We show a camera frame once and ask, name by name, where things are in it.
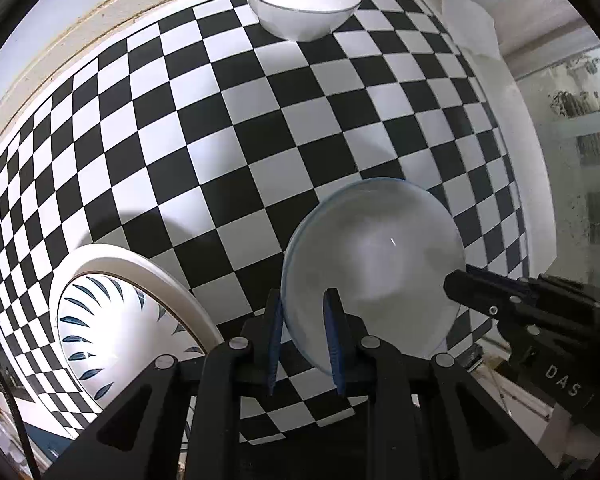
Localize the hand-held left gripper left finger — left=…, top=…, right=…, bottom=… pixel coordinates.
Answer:
left=45, top=289, right=287, bottom=480

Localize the frosted glass sliding door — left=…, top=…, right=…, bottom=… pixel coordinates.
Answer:
left=510, top=45, right=600, bottom=301

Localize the white bowl with dark rim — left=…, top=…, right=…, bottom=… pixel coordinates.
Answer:
left=243, top=0, right=365, bottom=42

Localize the white paper tissue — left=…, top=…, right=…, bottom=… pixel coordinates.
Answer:
left=440, top=0, right=503, bottom=61

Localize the pale blue plate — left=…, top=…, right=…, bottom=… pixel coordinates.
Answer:
left=280, top=177, right=467, bottom=376

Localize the white plate with blue stripes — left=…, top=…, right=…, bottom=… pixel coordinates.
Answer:
left=55, top=274, right=206, bottom=401

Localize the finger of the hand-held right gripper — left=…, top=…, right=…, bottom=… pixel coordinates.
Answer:
left=464, top=264, right=600, bottom=312
left=442, top=269, right=600, bottom=337

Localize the black and white checkered cloth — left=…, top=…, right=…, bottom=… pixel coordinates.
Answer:
left=0, top=0, right=531, bottom=446

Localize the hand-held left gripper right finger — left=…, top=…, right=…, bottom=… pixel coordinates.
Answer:
left=321, top=287, right=556, bottom=480

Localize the black cable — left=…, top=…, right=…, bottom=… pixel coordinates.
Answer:
left=0, top=337, right=37, bottom=480

